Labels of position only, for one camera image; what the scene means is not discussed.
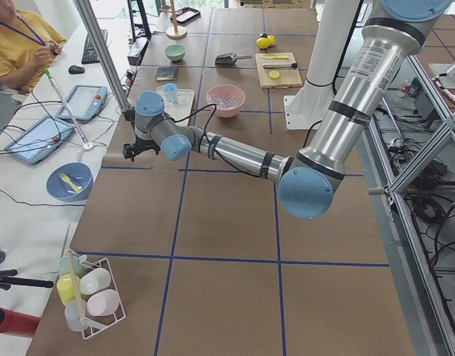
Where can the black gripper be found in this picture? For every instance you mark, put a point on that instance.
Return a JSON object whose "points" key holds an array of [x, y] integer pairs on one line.
{"points": [[142, 143]]}

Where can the steel ice scoop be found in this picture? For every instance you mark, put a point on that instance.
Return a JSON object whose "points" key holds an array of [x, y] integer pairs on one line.
{"points": [[229, 59]]}

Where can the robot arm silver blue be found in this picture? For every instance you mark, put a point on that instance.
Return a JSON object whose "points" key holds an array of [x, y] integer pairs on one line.
{"points": [[308, 180]]}

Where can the light blue cup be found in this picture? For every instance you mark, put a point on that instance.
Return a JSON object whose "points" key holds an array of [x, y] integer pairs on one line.
{"points": [[171, 92]]}

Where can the pink bowl with ice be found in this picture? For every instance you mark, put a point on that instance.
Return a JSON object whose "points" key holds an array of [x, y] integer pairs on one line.
{"points": [[229, 100]]}

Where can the white cup in rack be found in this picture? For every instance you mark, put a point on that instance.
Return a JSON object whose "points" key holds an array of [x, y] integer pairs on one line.
{"points": [[94, 281]]}

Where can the green cup in rack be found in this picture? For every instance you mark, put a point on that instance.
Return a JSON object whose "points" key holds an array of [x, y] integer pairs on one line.
{"points": [[64, 266]]}

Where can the yellow cup in rack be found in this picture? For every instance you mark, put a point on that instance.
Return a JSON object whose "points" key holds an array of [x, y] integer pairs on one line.
{"points": [[65, 289]]}

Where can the pink cup in rack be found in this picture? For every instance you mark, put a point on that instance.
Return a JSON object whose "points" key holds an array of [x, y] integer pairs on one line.
{"points": [[103, 303]]}

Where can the grey cup in rack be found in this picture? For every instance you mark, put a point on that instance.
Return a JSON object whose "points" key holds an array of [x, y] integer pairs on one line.
{"points": [[72, 317]]}

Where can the white rod green tip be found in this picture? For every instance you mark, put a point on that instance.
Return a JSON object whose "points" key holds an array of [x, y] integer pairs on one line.
{"points": [[87, 145]]}

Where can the blue bowl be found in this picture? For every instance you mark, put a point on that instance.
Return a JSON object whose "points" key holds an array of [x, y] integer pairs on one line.
{"points": [[79, 173]]}

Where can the yellow plastic fork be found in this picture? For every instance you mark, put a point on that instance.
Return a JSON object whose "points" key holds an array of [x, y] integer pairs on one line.
{"points": [[65, 178]]}

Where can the cream serving tray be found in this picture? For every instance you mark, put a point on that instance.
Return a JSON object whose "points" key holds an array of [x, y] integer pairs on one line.
{"points": [[182, 108]]}

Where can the far blue teach pendant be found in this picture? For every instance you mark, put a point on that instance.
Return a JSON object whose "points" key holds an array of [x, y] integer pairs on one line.
{"points": [[86, 101]]}

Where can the blue teach pendant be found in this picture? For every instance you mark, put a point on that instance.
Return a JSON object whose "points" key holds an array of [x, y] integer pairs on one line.
{"points": [[40, 140], [86, 101]]}

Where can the grey yellow sponge cloth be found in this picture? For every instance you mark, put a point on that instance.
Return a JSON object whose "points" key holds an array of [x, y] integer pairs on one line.
{"points": [[166, 74]]}

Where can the near blue teach pendant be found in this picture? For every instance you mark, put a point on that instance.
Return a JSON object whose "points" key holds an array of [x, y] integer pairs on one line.
{"points": [[40, 140]]}

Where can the black computer mouse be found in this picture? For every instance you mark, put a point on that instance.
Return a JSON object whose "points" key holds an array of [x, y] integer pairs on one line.
{"points": [[76, 69]]}

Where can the black keyboard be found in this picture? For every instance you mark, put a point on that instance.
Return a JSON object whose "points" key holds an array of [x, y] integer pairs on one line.
{"points": [[89, 54]]}

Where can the green bowl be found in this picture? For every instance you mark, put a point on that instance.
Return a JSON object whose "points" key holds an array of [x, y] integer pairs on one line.
{"points": [[175, 52]]}

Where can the wooden paper towel stand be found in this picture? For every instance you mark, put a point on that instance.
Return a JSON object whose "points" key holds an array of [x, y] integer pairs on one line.
{"points": [[175, 31]]}

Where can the dark tray pink rim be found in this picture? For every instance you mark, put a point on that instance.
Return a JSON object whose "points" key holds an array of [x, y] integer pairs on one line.
{"points": [[187, 14]]}

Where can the person in yellow shirt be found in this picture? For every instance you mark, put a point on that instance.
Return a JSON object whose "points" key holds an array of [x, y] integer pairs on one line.
{"points": [[28, 46]]}

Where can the lemon half slice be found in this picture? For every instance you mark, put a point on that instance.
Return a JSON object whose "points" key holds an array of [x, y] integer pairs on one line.
{"points": [[274, 75]]}

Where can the wooden cutting board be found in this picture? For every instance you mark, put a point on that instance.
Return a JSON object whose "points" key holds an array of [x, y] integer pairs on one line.
{"points": [[289, 78]]}

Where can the yellow lemon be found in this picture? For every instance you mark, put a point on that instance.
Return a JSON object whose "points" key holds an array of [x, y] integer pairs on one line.
{"points": [[271, 40], [263, 43]]}

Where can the red cylinder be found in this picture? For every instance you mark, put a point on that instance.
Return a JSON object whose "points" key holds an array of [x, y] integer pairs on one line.
{"points": [[18, 324]]}

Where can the aluminium frame post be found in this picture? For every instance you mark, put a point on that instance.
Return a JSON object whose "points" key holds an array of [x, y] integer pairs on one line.
{"points": [[92, 26]]}

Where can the white wire cup rack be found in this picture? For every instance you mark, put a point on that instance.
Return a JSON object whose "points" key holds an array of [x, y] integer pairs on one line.
{"points": [[95, 324]]}

